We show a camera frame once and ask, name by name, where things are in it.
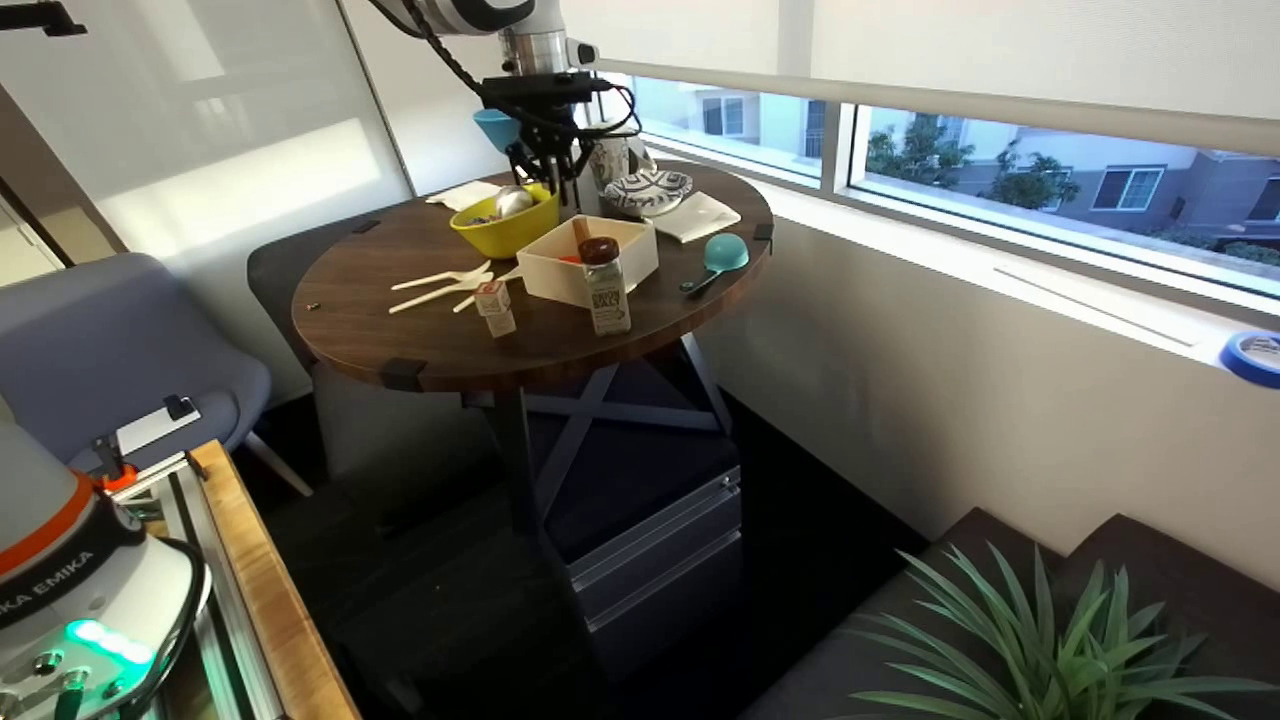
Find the white roller blind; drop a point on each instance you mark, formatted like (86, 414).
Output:
(1002, 47)

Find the black tape patch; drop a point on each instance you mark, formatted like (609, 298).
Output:
(763, 228)
(402, 372)

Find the wooden workbench top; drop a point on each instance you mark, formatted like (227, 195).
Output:
(273, 586)

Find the orange toy piece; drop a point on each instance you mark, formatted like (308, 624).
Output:
(569, 260)

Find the yellow bowl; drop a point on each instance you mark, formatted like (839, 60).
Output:
(505, 238)

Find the round dark wooden table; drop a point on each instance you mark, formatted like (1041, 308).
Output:
(442, 333)

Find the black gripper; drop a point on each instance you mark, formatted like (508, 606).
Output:
(555, 107)

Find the small labelled bottle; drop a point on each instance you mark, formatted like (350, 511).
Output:
(609, 302)

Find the small teal scoop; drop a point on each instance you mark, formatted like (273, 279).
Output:
(726, 255)

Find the grey chair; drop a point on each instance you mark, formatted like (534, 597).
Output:
(106, 345)

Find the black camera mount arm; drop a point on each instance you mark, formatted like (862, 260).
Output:
(33, 21)

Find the white window frame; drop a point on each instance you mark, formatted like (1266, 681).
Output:
(832, 147)

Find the aluminium frame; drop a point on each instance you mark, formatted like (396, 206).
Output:
(214, 586)

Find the grey metal bracket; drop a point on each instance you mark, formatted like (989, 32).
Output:
(149, 428)

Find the light wooden stick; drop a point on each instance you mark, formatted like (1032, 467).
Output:
(434, 298)
(483, 288)
(442, 283)

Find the blue tape roll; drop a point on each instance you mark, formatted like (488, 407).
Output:
(1245, 361)

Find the green potted plant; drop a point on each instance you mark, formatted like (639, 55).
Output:
(1065, 643)

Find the brown round toy piece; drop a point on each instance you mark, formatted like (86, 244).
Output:
(597, 248)

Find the light wooden box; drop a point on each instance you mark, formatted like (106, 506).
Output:
(565, 283)

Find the patterned grey cloth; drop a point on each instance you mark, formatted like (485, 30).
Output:
(640, 190)

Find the white paper napkin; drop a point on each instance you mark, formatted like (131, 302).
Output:
(465, 197)

